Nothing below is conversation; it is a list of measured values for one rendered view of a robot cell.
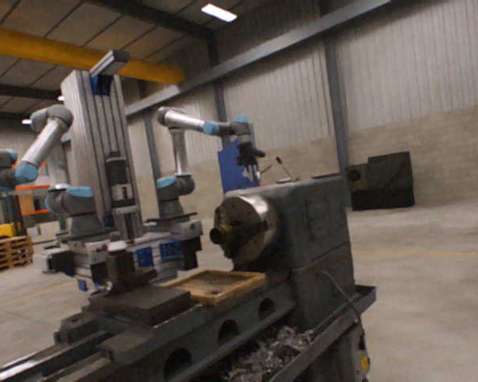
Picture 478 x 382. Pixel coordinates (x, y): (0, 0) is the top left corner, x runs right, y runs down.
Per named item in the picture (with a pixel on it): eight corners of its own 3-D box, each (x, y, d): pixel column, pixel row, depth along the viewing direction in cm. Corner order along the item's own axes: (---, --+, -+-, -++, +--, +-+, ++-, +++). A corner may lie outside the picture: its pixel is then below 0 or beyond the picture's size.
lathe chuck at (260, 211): (225, 251, 179) (225, 191, 173) (276, 264, 158) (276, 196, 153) (213, 255, 172) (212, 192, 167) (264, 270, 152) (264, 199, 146)
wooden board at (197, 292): (208, 276, 168) (206, 268, 168) (266, 282, 144) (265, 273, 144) (156, 298, 146) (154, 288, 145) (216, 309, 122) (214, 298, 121)
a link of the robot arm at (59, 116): (87, 113, 176) (37, 189, 149) (72, 118, 181) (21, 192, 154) (69, 95, 168) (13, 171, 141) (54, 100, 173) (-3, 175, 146)
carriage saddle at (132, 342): (130, 304, 143) (127, 290, 142) (206, 321, 112) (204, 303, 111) (52, 335, 121) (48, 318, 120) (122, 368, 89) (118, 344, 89)
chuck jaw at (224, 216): (235, 226, 164) (221, 207, 168) (240, 220, 161) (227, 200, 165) (218, 231, 156) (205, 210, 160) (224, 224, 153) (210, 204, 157)
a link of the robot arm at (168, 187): (154, 200, 205) (150, 178, 204) (170, 198, 216) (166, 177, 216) (170, 199, 199) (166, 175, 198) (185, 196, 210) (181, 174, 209)
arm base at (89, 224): (66, 235, 175) (63, 215, 174) (96, 228, 185) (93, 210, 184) (76, 235, 164) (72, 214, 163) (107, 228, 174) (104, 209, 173)
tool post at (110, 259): (127, 273, 129) (123, 247, 129) (138, 274, 124) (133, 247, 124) (108, 278, 124) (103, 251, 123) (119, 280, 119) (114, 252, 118)
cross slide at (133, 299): (123, 291, 141) (122, 280, 140) (193, 304, 112) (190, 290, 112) (83, 306, 128) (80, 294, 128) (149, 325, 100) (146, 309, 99)
